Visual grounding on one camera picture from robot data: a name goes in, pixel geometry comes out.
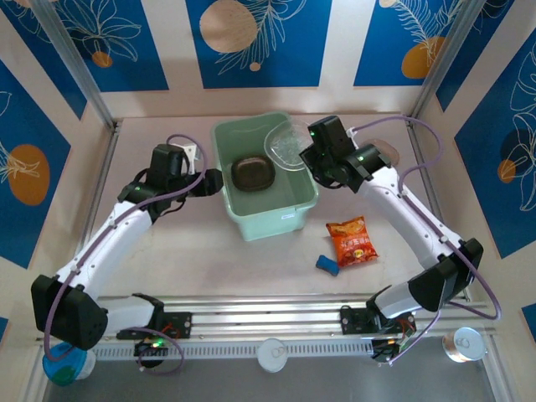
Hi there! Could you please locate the right base circuit board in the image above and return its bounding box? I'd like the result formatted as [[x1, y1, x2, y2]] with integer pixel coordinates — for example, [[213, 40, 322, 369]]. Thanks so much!
[[371, 338, 405, 363]]

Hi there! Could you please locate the base circuit board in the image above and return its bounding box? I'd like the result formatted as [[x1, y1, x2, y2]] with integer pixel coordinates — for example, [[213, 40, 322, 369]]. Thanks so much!
[[133, 338, 168, 359], [371, 338, 405, 363]]

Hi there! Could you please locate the right aluminium frame post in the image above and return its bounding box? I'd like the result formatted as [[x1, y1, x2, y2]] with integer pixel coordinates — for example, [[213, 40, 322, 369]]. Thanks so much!
[[408, 0, 489, 126]]

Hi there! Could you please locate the orange chips bag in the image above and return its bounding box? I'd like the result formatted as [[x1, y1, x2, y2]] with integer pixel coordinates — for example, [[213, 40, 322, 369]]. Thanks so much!
[[326, 215, 379, 269]]

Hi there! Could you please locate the blue sponge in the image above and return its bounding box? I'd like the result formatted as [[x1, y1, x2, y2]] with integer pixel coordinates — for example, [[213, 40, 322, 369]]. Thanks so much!
[[315, 254, 341, 278]]

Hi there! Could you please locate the green plastic bin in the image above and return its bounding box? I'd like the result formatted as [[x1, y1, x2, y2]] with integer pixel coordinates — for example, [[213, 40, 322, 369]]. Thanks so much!
[[210, 111, 320, 243]]

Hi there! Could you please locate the aluminium mounting rail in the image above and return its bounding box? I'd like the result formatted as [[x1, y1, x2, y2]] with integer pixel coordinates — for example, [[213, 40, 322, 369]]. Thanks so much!
[[35, 295, 502, 347]]

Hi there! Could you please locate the silver pull-tab can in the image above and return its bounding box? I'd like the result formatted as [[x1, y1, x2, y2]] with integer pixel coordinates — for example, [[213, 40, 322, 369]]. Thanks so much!
[[441, 326, 488, 363]]

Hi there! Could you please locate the aluminium frame post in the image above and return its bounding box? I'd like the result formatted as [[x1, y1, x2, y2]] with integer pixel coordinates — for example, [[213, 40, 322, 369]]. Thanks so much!
[[408, 0, 489, 126], [31, 0, 121, 129]]

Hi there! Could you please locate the left base circuit board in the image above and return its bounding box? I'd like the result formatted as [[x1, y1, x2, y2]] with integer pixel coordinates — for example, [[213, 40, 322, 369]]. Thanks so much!
[[133, 338, 168, 359]]

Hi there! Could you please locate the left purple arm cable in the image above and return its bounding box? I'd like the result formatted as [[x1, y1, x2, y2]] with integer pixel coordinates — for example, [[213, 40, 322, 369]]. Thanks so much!
[[44, 133, 206, 375]]

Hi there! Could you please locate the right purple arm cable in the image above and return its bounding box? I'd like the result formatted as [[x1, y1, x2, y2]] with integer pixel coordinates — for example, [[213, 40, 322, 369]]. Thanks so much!
[[353, 115, 503, 365]]

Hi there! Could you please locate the left aluminium frame post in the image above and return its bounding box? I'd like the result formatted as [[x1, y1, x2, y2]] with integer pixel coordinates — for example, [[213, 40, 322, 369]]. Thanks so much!
[[31, 0, 121, 129]]

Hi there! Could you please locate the white slotted cable duct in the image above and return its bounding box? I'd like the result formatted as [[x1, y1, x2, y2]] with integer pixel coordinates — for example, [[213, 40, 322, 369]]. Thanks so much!
[[90, 341, 376, 359]]

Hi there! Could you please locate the white round cap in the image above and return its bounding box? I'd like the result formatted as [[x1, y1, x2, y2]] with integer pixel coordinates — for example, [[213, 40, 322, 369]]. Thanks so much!
[[256, 338, 289, 374]]

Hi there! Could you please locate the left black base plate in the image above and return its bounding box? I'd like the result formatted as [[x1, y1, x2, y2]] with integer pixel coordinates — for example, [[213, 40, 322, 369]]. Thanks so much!
[[116, 312, 193, 340]]

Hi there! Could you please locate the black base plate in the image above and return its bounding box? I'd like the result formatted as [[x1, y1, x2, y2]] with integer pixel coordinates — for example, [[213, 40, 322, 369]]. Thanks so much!
[[339, 307, 415, 336], [116, 312, 193, 340]]

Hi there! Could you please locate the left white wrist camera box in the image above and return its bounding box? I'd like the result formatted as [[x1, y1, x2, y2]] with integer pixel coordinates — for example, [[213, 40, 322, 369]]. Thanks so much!
[[182, 144, 201, 175]]

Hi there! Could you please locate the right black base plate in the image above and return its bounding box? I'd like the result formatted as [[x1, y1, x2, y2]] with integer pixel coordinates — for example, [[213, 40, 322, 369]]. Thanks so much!
[[339, 307, 415, 336]]

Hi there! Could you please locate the blue lidded white container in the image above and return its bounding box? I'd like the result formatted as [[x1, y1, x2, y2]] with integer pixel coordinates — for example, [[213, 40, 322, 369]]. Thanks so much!
[[41, 341, 96, 386]]

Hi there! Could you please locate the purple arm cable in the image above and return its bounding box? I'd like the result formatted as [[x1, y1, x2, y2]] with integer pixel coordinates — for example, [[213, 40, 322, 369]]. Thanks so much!
[[44, 133, 206, 375], [353, 115, 503, 365]]

